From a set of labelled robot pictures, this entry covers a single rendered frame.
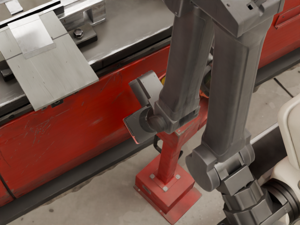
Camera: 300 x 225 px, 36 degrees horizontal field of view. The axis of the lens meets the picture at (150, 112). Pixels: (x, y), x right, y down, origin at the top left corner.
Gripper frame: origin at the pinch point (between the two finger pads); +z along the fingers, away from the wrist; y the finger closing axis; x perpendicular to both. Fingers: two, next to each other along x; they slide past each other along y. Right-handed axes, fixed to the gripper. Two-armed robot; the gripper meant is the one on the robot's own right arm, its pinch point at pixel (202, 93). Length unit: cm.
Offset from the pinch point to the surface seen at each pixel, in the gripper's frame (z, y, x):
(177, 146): 8.6, -6.6, 14.6
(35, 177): 55, 21, 47
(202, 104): 9.2, -2.5, -2.1
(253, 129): 76, -27, -48
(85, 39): -2.0, 35.0, 16.7
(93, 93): 15.3, 24.5, 20.5
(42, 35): -11, 40, 29
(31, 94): -14, 28, 43
